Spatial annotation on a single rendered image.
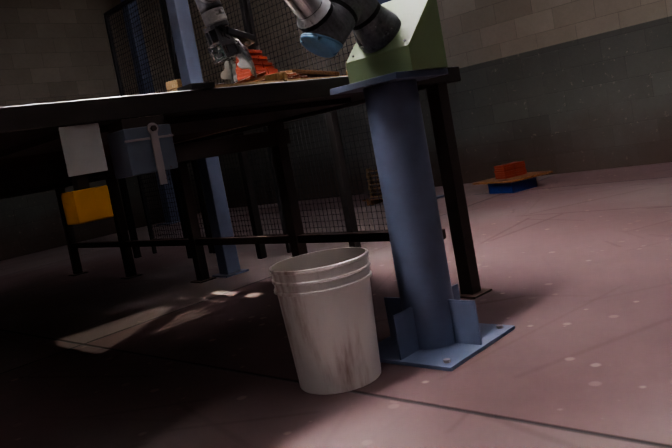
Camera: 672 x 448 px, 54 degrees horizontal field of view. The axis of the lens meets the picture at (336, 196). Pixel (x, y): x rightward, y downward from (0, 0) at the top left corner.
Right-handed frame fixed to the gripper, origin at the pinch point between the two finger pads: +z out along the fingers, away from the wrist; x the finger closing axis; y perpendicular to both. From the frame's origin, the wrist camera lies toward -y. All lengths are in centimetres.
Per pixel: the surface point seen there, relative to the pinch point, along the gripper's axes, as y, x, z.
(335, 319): 31, 30, 74
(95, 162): 68, 13, 9
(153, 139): 53, 17, 9
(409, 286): -1, 31, 80
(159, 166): 54, 16, 16
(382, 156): -8, 35, 39
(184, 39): -114, -164, -53
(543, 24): -488, -114, 25
